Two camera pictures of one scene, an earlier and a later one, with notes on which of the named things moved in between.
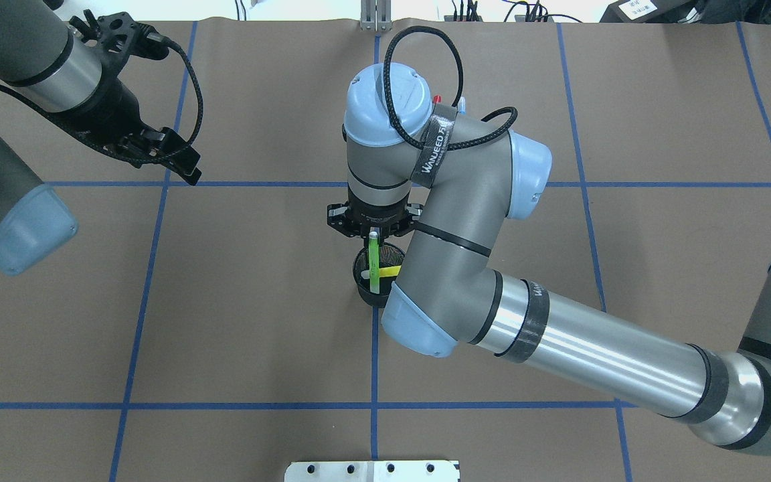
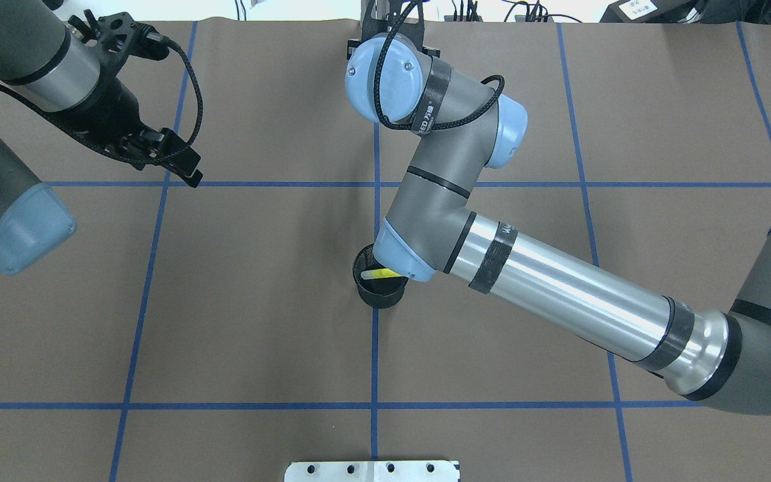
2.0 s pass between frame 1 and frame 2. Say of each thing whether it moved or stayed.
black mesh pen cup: stayed
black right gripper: stayed
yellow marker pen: stayed
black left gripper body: moved
